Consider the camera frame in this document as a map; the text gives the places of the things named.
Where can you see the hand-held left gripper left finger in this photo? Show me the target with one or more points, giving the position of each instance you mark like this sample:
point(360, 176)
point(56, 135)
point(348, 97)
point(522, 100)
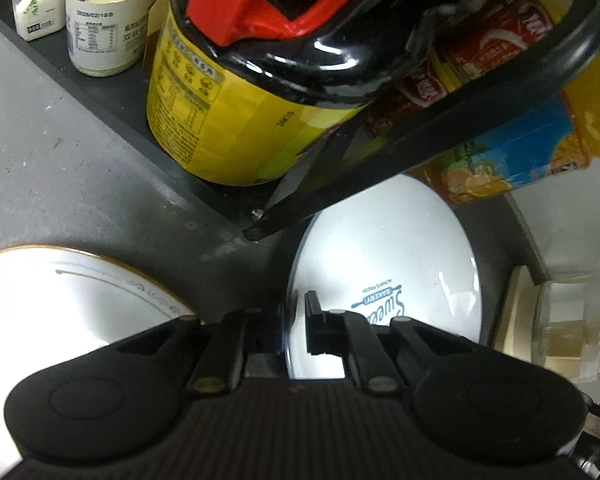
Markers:
point(225, 345)

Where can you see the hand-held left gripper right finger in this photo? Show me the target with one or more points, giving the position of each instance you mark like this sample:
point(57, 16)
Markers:
point(316, 327)

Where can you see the white plate with blue print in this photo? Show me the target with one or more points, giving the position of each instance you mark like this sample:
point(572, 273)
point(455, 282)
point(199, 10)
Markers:
point(380, 240)

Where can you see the white plate with brown rim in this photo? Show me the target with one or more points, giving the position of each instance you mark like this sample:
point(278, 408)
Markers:
point(55, 300)

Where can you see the glass electric kettle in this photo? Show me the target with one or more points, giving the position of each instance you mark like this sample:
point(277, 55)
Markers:
point(575, 325)

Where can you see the cream kettle base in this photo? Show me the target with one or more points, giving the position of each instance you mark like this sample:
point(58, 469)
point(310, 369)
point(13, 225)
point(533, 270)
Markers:
point(512, 310)

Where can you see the black metal rack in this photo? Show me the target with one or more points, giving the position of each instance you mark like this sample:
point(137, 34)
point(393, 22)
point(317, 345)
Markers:
point(430, 145)

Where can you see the red drink can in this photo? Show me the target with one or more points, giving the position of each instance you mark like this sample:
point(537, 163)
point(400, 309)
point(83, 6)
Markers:
point(415, 95)
point(495, 35)

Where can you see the orange juice bottle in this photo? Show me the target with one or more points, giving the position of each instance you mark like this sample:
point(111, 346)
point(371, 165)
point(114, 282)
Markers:
point(520, 160)

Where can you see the white powder glass jar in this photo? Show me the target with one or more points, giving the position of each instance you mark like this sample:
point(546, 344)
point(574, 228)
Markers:
point(105, 35)

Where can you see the small clear spice jar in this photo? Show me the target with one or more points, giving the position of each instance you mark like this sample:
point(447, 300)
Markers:
point(35, 15)

